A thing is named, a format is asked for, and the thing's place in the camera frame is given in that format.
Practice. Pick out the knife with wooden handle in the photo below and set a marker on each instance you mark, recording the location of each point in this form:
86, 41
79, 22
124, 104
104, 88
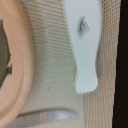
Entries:
47, 116

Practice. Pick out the round wooden plate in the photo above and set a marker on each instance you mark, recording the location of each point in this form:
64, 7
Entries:
16, 86

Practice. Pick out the white toy fish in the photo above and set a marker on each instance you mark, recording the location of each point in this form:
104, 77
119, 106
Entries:
84, 23

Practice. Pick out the grey green gripper finger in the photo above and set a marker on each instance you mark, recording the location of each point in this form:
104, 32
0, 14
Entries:
5, 55

